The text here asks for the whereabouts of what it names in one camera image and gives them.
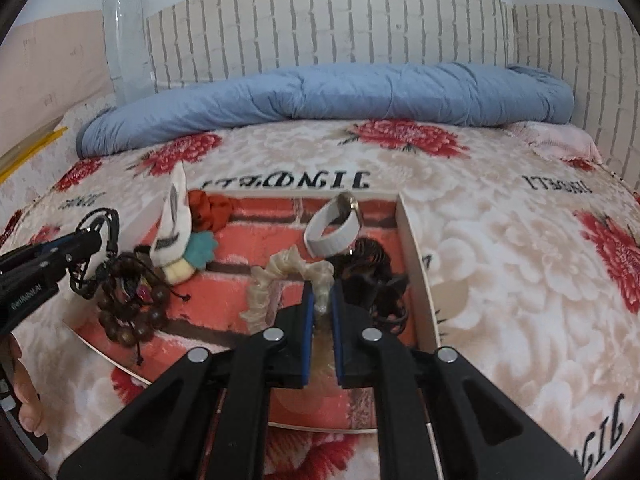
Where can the blue quilt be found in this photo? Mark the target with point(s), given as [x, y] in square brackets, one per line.
[325, 95]

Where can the clear plastic sheet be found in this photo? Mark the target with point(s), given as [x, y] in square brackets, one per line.
[125, 35]

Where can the cream scrunchie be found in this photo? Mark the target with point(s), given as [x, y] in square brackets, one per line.
[260, 290]

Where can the yellow edged board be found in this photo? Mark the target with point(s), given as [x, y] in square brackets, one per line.
[35, 152]

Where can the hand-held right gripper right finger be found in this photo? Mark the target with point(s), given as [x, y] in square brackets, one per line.
[339, 330]

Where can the brick pattern tray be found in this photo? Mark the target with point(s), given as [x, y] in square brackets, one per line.
[250, 240]

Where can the pink pillow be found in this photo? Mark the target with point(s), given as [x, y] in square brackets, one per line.
[560, 140]

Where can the floral fleece blanket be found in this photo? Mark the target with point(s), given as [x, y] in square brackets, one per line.
[500, 260]

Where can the white band with dark stone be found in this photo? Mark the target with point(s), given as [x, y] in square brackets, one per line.
[335, 242]

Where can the black scrunchie with flower charm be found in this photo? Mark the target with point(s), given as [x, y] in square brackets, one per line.
[367, 255]

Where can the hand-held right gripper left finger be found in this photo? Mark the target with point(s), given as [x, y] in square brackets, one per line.
[309, 330]

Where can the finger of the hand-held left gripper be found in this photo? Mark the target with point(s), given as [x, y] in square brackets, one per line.
[50, 247]
[50, 265]

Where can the person's left hand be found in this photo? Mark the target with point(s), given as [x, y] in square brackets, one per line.
[27, 390]

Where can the white and yellow plush toy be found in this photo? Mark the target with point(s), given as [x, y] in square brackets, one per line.
[172, 220]

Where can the red scrunchie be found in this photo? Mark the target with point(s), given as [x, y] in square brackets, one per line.
[215, 212]

